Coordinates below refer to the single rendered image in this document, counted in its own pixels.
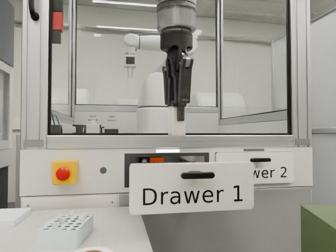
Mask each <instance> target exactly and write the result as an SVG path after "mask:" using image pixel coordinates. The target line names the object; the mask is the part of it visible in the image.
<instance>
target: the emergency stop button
mask: <svg viewBox="0 0 336 252"><path fill-rule="evenodd" d="M55 175H56V178H57V179H58V180H60V181H65V180H67V179H68V178H69V177H70V171H69V169H68V168H66V167H61V168H59V169H58V170H57V171H56V174H55Z"/></svg>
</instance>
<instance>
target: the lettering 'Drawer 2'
mask: <svg viewBox="0 0 336 252"><path fill-rule="evenodd" d="M282 168H284V169H285V171H284V173H283V174H282V175H281V176H280V177H281V178H285V177H287V176H283V175H284V174H285V172H286V171H287V169H286V168H285V167H281V168H280V169H282ZM264 171H266V172H267V173H263V172H264ZM272 171H275V169H274V170H270V177H271V178H272ZM259 173H260V170H258V175H257V172H256V170H255V171H254V173H253V178H254V175H255V174H256V178H258V177H259ZM265 174H269V173H268V171H267V170H263V171H262V173H261V175H262V177H263V178H268V176H267V177H264V176H263V175H265Z"/></svg>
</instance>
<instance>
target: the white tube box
mask: <svg viewBox="0 0 336 252"><path fill-rule="evenodd" d="M79 215H81V213H74V214H73V217H69V215H68V213H60V214H58V215H57V216H56V217H54V218H53V219H51V220H50V221H49V222H47V223H46V224H44V225H43V226H41V227H40V228H39V229H37V230H36V248H37V249H77V248H78V247H79V246H80V244H81V243H82V242H83V241H84V240H85V239H86V237H87V236H88V235H89V234H90V233H91V231H92V230H93V229H94V214H93V213H87V217H86V219H84V222H79ZM59 217H65V222H64V224H59ZM53 222H58V228H57V230H52V223H53Z"/></svg>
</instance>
